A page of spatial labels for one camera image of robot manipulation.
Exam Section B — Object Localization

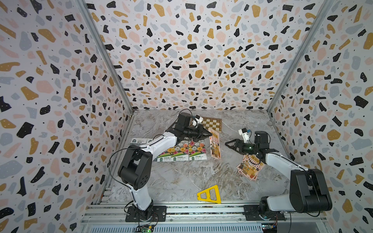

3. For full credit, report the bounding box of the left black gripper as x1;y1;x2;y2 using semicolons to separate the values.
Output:
184;125;213;143

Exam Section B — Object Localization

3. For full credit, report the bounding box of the colourful flower seed packet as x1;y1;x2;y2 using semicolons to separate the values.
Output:
188;140;207;161
156;146;184;162
168;140;192;162

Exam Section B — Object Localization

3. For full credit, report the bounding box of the lavender seed packet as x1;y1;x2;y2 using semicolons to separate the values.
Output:
130;138;153;146

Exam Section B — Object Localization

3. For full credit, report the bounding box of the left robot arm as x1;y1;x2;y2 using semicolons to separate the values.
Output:
109;109;212;222

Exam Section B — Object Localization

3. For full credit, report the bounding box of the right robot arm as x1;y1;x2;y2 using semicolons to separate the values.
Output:
225;128;332;219

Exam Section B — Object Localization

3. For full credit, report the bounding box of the wooden chessboard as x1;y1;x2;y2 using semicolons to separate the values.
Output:
203;117;222;132

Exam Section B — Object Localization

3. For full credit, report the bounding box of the yellow triangular plastic tool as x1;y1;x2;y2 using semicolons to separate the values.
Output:
197;185;221;204

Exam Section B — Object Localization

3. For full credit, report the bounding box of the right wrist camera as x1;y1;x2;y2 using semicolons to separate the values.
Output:
239;128;251;143

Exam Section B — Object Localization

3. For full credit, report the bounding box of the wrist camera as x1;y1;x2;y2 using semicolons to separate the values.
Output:
192;115;204;127
239;128;251;143

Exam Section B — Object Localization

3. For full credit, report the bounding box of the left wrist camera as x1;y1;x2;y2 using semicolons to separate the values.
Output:
192;115;204;127

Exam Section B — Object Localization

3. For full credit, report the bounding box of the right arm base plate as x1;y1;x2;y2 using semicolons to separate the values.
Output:
243;204;286;221

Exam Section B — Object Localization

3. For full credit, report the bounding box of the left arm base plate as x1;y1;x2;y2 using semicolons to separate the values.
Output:
125;205;167;223

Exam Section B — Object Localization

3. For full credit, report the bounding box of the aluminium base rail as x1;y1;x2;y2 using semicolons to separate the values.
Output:
78;201;332;233

